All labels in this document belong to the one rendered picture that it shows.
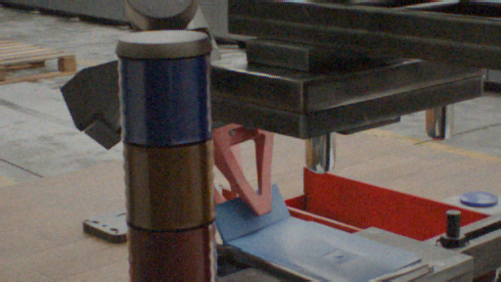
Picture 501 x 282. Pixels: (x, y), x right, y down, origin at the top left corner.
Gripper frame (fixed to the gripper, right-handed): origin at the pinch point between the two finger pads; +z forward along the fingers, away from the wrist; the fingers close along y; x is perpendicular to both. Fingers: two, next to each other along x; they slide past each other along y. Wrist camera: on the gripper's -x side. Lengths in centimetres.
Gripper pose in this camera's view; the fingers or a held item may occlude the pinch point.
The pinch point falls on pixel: (249, 210)
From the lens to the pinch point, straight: 82.8
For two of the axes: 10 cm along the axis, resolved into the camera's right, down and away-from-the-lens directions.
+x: 7.4, -2.6, 6.2
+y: 5.4, -3.1, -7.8
